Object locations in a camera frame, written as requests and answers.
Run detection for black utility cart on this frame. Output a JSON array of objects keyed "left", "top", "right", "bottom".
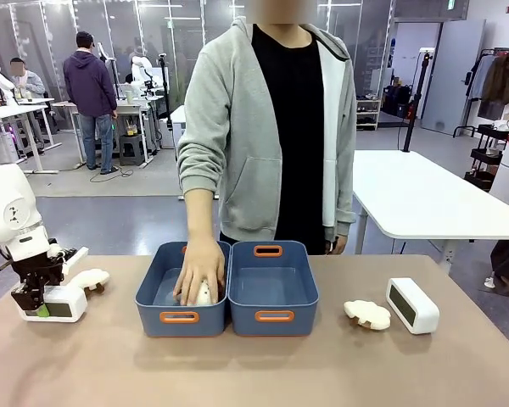
[{"left": 463, "top": 123, "right": 509, "bottom": 192}]

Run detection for white standing desk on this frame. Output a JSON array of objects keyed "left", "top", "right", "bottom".
[{"left": 0, "top": 98, "right": 63, "bottom": 176}]

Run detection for white round clock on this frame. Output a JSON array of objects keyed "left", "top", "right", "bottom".
[{"left": 186, "top": 276, "right": 218, "bottom": 308}]

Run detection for white workbench desk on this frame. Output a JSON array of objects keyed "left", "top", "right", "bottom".
[{"left": 52, "top": 93, "right": 165, "bottom": 170}]

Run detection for white side table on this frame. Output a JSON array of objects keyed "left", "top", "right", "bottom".
[{"left": 351, "top": 148, "right": 509, "bottom": 275}]

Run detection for blue basket orange handles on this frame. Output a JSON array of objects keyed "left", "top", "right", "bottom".
[
  {"left": 134, "top": 241, "right": 232, "bottom": 338},
  {"left": 227, "top": 240, "right": 320, "bottom": 337}
]

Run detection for person's left hand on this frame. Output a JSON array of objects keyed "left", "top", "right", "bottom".
[{"left": 327, "top": 234, "right": 350, "bottom": 256}]

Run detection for person in grey hoodie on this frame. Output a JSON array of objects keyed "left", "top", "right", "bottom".
[{"left": 176, "top": 0, "right": 359, "bottom": 256}]

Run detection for white digital clock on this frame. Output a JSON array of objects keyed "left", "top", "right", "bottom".
[
  {"left": 17, "top": 285, "right": 88, "bottom": 324},
  {"left": 385, "top": 277, "right": 441, "bottom": 336}
]

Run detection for person's right forearm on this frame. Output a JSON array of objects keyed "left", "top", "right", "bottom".
[{"left": 182, "top": 188, "right": 219, "bottom": 248}]

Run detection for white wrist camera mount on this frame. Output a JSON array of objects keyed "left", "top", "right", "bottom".
[{"left": 57, "top": 245, "right": 90, "bottom": 275}]

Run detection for seated person light shirt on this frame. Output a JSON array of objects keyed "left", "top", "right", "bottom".
[{"left": 8, "top": 57, "right": 48, "bottom": 101}]

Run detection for grey door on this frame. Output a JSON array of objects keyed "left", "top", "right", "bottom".
[{"left": 419, "top": 19, "right": 487, "bottom": 137}]

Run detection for black clothes rack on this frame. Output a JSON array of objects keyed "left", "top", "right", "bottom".
[{"left": 452, "top": 47, "right": 509, "bottom": 139}]

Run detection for slim black camera stand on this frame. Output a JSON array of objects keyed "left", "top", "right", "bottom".
[{"left": 157, "top": 53, "right": 174, "bottom": 131}]

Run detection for person's right hand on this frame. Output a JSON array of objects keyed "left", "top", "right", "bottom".
[{"left": 172, "top": 237, "right": 227, "bottom": 307}]

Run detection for white shoe shelf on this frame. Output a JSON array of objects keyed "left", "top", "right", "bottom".
[{"left": 355, "top": 98, "right": 383, "bottom": 131}]

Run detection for tall black tripod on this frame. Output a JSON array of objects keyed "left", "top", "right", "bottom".
[{"left": 401, "top": 48, "right": 434, "bottom": 153}]

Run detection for person in purple hoodie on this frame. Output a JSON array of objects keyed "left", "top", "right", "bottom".
[{"left": 63, "top": 31, "right": 120, "bottom": 176}]

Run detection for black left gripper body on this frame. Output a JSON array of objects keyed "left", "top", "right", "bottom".
[{"left": 9, "top": 248, "right": 69, "bottom": 311}]

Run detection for grey step stool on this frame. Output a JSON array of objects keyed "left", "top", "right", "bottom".
[{"left": 118, "top": 133, "right": 147, "bottom": 168}]

